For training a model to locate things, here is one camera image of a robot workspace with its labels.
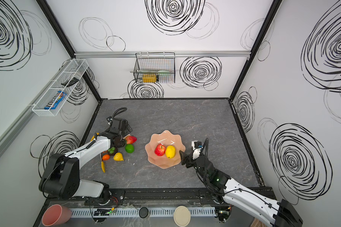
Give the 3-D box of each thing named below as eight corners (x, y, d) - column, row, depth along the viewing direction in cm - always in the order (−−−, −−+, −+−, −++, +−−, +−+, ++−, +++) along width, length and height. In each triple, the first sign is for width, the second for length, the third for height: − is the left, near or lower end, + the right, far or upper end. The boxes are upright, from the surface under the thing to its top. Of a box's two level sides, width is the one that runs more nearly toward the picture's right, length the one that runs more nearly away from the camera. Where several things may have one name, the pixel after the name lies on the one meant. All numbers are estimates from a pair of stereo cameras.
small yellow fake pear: (114, 161, 88) (112, 159, 85) (116, 154, 90) (114, 152, 88) (123, 161, 88) (121, 159, 85) (124, 154, 90) (123, 152, 88)
